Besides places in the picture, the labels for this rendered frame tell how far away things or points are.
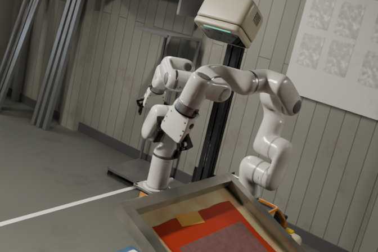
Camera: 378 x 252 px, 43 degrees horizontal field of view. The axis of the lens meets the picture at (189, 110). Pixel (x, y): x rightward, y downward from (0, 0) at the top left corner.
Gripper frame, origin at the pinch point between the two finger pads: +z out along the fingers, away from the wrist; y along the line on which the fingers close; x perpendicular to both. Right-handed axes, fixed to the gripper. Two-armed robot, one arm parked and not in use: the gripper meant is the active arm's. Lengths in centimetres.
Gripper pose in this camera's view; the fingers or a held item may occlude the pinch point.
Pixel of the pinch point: (165, 148)
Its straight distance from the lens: 162.5
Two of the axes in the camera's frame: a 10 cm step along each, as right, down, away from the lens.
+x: -6.1, 0.4, -7.9
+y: -6.7, -5.7, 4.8
